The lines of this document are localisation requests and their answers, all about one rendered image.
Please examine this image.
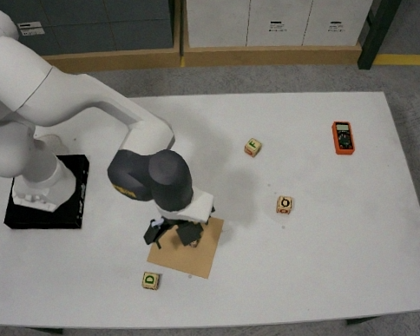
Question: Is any tan square mat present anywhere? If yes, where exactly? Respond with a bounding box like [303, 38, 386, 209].
[147, 216, 224, 279]

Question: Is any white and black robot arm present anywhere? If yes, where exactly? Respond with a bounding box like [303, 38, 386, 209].
[0, 10, 214, 247]

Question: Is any orange digital multimeter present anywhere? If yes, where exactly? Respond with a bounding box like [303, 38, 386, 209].
[331, 122, 355, 155]

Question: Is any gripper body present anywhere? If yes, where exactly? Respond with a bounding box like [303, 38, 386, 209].
[161, 216, 186, 225]

